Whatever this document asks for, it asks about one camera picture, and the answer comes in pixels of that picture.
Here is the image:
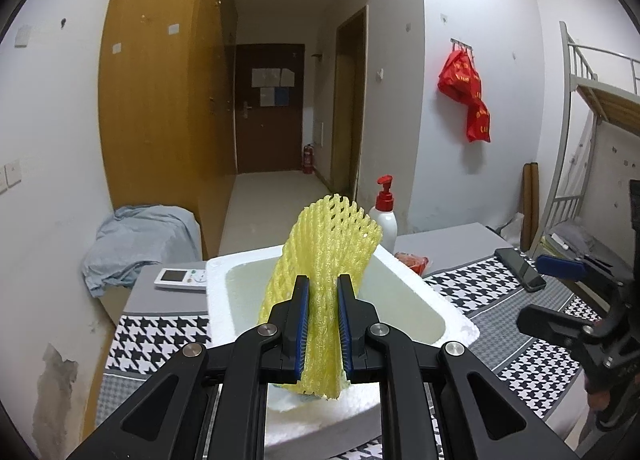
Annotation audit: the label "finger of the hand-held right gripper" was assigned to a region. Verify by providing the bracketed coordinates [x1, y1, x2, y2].
[516, 304, 601, 356]
[536, 254, 626, 281]

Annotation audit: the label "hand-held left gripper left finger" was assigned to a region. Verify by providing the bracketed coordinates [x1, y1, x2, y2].
[65, 275, 311, 460]

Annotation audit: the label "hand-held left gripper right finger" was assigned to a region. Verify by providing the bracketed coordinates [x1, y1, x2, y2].
[336, 274, 581, 460]

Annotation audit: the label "yellow foam fruit net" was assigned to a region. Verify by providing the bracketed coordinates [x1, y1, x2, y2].
[257, 194, 383, 401]

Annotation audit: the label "white foam box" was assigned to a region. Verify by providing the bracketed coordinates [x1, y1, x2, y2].
[205, 243, 480, 451]

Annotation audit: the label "grey bedding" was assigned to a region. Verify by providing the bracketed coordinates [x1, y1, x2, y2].
[550, 223, 596, 256]

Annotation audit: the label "black smartphone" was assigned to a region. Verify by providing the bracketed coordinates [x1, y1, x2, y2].
[494, 247, 547, 292]

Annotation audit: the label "brown wooden planks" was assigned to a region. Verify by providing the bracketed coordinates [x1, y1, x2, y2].
[520, 163, 541, 251]

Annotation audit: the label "red snack packet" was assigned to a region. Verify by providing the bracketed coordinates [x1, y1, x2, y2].
[395, 251, 430, 277]

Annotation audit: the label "white red pump bottle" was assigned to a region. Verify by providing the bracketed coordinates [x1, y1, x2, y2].
[369, 175, 398, 251]

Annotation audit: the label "white remote control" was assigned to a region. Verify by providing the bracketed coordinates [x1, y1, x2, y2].
[153, 267, 208, 290]

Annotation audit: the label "houndstooth blanket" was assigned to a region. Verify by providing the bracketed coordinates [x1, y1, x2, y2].
[95, 255, 596, 460]

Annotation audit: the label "metal bunk bed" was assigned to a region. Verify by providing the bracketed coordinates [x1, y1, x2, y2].
[530, 20, 640, 261]

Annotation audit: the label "red plastic bag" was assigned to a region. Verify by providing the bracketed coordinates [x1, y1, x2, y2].
[466, 99, 491, 143]
[437, 50, 483, 104]

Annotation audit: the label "crumpled grey cloth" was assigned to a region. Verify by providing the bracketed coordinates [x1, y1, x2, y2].
[81, 205, 202, 298]

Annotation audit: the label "dark brown entrance door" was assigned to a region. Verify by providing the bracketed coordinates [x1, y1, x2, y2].
[235, 44, 306, 174]

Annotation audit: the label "wooden side door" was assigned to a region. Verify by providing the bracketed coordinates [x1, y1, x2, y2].
[331, 5, 368, 193]

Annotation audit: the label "paper notices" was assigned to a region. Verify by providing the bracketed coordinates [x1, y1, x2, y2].
[251, 68, 296, 108]

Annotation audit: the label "wooden wardrobe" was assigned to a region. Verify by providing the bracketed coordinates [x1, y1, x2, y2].
[97, 0, 240, 261]

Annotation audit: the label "white wall switches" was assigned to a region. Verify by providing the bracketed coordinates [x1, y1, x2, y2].
[0, 159, 22, 191]

